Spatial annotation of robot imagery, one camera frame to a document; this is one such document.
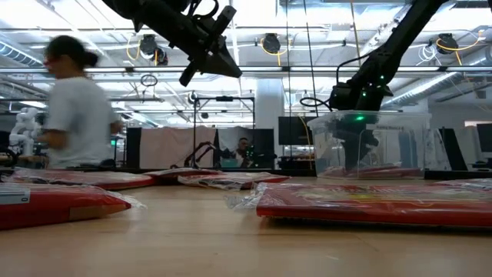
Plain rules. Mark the black aluminium table frame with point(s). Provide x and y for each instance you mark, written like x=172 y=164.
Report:
x=453 y=175

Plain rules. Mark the black partition panel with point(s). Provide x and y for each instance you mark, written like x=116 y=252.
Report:
x=451 y=150
x=133 y=148
x=265 y=136

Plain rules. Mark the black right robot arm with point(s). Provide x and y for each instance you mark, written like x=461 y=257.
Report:
x=384 y=57

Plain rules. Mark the long ceiling light bar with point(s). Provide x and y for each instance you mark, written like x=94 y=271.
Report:
x=269 y=69

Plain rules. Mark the grey fabric panel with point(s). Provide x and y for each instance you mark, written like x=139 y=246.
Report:
x=227 y=138

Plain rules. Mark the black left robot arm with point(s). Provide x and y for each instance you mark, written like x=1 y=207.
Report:
x=146 y=15

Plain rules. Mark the black background robot arm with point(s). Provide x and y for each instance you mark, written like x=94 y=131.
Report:
x=207 y=145
x=253 y=154

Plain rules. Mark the clear plastic bin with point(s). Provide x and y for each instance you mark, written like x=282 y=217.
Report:
x=407 y=146

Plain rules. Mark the white square column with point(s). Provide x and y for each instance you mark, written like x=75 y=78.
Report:
x=269 y=104

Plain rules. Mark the silver ventilation duct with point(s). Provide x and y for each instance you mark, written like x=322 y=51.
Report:
x=19 y=54
x=442 y=82

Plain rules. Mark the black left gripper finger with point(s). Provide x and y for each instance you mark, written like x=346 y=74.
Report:
x=225 y=55
x=213 y=67

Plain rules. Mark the black monitor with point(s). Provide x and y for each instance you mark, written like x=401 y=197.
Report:
x=290 y=131
x=485 y=136

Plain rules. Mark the beige fabric curtain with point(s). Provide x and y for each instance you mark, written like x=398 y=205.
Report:
x=165 y=148

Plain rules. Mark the teal box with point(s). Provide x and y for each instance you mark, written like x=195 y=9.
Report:
x=230 y=163

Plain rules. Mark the black stand frame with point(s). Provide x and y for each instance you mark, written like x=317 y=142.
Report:
x=225 y=98

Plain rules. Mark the white humanoid robot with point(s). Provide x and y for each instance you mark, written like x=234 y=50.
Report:
x=25 y=127

